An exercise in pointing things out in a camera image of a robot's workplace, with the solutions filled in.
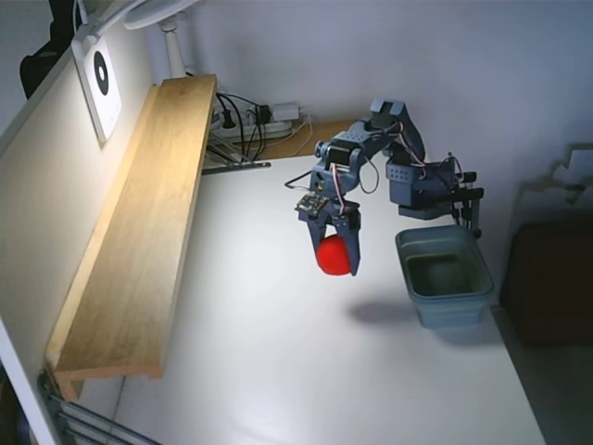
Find white power strip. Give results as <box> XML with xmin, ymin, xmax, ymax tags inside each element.
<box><xmin>210</xmin><ymin>105</ymin><xmax>297</xmax><ymax>139</ymax></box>

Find black power cables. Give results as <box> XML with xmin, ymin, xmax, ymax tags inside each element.
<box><xmin>216</xmin><ymin>92</ymin><xmax>268</xmax><ymax>161</ymax></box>

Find metal rail frame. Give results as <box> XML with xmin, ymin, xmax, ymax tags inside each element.
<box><xmin>37</xmin><ymin>364</ymin><xmax>158</xmax><ymax>445</ymax></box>

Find white device with black ring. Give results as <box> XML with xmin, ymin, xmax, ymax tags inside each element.
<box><xmin>71</xmin><ymin>36</ymin><xmax>124</xmax><ymax>148</ymax></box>

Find white desk lamp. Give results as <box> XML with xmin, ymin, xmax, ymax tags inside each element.
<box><xmin>76</xmin><ymin>0</ymin><xmax>201</xmax><ymax>78</ymax></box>

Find blue-grey gripper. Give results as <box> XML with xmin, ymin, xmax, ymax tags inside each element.
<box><xmin>305</xmin><ymin>159</ymin><xmax>363</xmax><ymax>278</ymax></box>

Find red ball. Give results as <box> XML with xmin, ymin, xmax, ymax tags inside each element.
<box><xmin>316</xmin><ymin>235</ymin><xmax>352</xmax><ymax>278</ymax></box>

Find grey plastic container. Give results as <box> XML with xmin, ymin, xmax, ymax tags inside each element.
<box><xmin>394</xmin><ymin>225</ymin><xmax>495</xmax><ymax>331</ymax></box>

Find black table clamp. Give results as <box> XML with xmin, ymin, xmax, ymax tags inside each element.
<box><xmin>449</xmin><ymin>170</ymin><xmax>486</xmax><ymax>241</ymax></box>

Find wooden board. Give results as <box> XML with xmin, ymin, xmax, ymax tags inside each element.
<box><xmin>259</xmin><ymin>118</ymin><xmax>360</xmax><ymax>161</ymax></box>

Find small wrist camera board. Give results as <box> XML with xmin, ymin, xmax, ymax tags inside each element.
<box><xmin>295</xmin><ymin>193</ymin><xmax>330</xmax><ymax>217</ymax></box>

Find long wooden shelf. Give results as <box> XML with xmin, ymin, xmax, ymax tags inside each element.
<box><xmin>44</xmin><ymin>73</ymin><xmax>219</xmax><ymax>402</ymax></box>

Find metal shelf bracket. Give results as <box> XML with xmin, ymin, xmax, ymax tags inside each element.
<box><xmin>202</xmin><ymin>142</ymin><xmax>272</xmax><ymax>176</ymax></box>

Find thin white cable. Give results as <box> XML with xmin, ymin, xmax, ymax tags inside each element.
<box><xmin>285</xmin><ymin>115</ymin><xmax>315</xmax><ymax>158</ymax></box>

